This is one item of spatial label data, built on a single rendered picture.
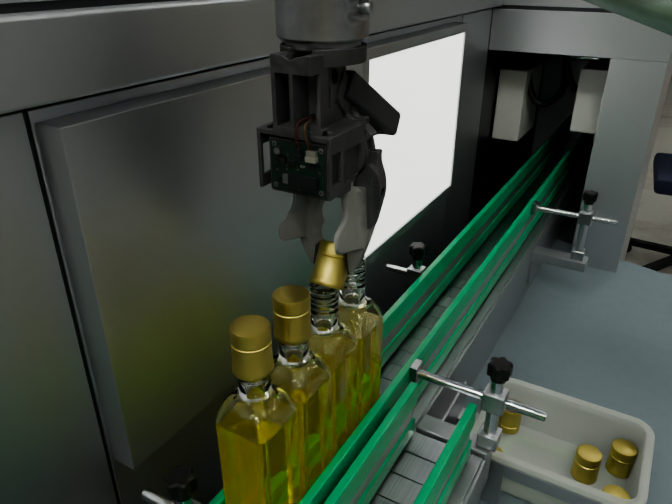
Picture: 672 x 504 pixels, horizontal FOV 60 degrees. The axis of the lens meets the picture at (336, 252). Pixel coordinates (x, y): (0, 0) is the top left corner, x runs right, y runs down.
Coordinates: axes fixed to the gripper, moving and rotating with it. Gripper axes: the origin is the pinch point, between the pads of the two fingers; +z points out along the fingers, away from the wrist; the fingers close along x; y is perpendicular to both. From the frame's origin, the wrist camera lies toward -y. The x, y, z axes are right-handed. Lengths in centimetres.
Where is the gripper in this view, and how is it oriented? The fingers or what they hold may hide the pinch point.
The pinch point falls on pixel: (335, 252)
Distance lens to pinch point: 57.9
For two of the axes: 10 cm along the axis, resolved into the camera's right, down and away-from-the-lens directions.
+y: -4.9, 3.9, -7.8
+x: 8.7, 2.2, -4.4
